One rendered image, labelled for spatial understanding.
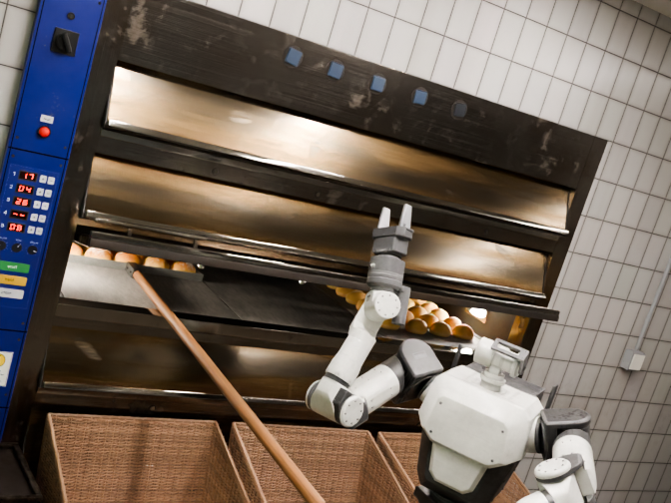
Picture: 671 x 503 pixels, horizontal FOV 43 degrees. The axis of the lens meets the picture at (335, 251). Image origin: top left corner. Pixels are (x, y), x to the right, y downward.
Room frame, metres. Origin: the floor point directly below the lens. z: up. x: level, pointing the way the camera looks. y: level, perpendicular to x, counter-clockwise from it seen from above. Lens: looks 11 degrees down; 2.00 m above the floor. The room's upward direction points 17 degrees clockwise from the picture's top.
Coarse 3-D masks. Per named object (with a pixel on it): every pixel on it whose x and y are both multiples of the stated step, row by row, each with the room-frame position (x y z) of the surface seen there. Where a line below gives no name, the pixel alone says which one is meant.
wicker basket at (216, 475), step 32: (64, 416) 2.32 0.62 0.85; (96, 416) 2.38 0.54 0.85; (128, 416) 2.44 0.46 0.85; (64, 448) 2.31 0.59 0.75; (96, 448) 2.37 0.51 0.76; (128, 448) 2.42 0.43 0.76; (160, 448) 2.48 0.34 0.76; (192, 448) 2.54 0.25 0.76; (224, 448) 2.50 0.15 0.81; (64, 480) 2.30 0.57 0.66; (96, 480) 2.36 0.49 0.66; (128, 480) 2.41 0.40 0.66; (160, 480) 2.46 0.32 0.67; (192, 480) 2.52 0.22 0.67; (224, 480) 2.46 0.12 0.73
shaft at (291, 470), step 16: (144, 288) 2.64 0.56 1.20; (160, 304) 2.51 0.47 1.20; (176, 320) 2.39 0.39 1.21; (192, 336) 2.30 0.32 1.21; (192, 352) 2.23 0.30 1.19; (208, 368) 2.12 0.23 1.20; (224, 384) 2.03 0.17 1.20; (240, 400) 1.96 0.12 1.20; (256, 416) 1.89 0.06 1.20; (256, 432) 1.84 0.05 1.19; (272, 448) 1.77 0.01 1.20; (288, 464) 1.70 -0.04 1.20; (304, 480) 1.65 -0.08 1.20; (304, 496) 1.62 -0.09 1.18; (320, 496) 1.60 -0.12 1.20
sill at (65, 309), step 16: (64, 304) 2.32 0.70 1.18; (80, 304) 2.36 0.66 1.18; (96, 304) 2.40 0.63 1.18; (112, 304) 2.44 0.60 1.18; (112, 320) 2.40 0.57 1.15; (128, 320) 2.43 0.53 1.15; (144, 320) 2.45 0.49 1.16; (160, 320) 2.48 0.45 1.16; (192, 320) 2.53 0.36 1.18; (208, 320) 2.57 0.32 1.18; (224, 320) 2.62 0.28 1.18; (240, 320) 2.67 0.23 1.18; (240, 336) 2.63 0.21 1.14; (256, 336) 2.66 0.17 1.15; (272, 336) 2.69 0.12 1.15; (288, 336) 2.72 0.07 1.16; (304, 336) 2.75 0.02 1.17; (320, 336) 2.78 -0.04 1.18; (336, 336) 2.83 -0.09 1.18; (384, 352) 2.93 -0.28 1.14; (448, 352) 3.09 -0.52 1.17; (464, 352) 3.13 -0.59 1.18
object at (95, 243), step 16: (80, 240) 2.27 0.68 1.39; (96, 240) 2.20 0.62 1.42; (160, 256) 2.30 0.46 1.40; (176, 256) 2.32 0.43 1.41; (192, 256) 2.35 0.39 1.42; (256, 272) 2.46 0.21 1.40; (272, 272) 2.48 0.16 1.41; (288, 272) 2.51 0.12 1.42; (352, 288) 2.64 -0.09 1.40; (368, 288) 2.67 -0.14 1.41; (464, 304) 2.89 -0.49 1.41; (480, 304) 2.93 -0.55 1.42
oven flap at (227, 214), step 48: (96, 192) 2.32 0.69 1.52; (144, 192) 2.40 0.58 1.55; (192, 192) 2.49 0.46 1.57; (240, 192) 2.58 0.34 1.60; (240, 240) 2.53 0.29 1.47; (288, 240) 2.64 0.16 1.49; (336, 240) 2.75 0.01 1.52; (432, 240) 2.98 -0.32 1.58; (480, 240) 3.11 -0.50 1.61; (528, 288) 3.21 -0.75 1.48
